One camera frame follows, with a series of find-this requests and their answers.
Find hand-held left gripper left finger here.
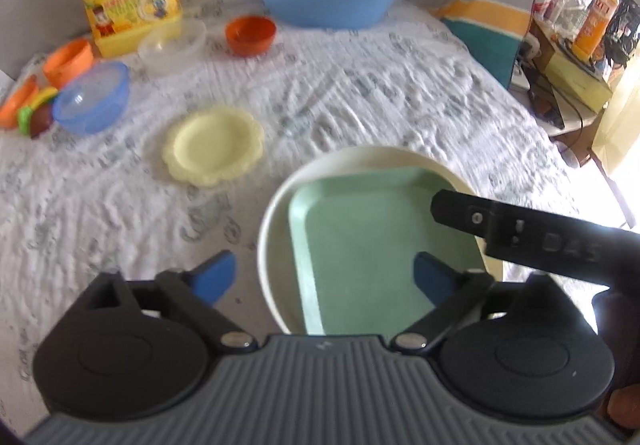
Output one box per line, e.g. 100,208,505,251
82,250,258,356

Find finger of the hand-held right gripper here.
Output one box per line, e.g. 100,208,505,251
431,189,494,247

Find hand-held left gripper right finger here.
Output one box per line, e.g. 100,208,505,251
390,251,583,356

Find white round plate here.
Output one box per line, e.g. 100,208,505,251
256,145,503,336

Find green square plate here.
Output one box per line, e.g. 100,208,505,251
287,166,491,336

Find blue transparent bowl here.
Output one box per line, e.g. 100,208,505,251
52,61,132,137

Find clear plastic bowl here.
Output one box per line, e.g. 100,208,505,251
137,19,207,66

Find small orange bowl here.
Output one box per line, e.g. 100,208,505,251
224,16,278,57

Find person's right hand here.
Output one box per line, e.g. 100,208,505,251
591,287,640,431

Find yellow scalloped plate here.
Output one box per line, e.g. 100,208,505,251
161,107,266,187

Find yellow box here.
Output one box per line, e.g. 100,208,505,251
542,42,616,113

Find white cat-print cloth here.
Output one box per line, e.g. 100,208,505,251
0,0,626,436

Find yellow teal striped cloth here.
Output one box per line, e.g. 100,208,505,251
430,0,533,91

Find orange bottle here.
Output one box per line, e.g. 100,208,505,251
571,0,622,62

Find brown toy onion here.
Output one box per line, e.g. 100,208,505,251
29,105,56,140

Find yellow toy banana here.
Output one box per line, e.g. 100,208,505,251
32,88,61,108

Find orange toy pot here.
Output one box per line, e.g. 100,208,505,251
42,38,96,90

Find orange toy pan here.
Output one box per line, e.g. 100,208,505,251
0,75,41,129

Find black cables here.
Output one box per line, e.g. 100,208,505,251
605,0,640,71

